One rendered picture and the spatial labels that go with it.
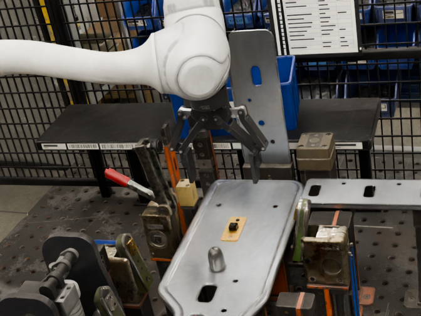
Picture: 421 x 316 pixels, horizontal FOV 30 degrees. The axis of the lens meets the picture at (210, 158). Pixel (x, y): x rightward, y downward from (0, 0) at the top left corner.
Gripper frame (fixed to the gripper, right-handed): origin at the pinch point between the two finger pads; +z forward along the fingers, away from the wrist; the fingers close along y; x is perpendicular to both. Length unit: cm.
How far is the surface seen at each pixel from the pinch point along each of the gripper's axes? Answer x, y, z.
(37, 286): -39.1, -22.2, -2.1
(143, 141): 0.5, -16.3, -7.8
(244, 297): -21.0, 7.5, 13.6
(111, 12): 284, -163, 66
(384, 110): 153, 13, 67
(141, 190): -0.7, -18.9, 3.5
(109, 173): -0.8, -25.2, -0.8
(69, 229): 38, -67, 44
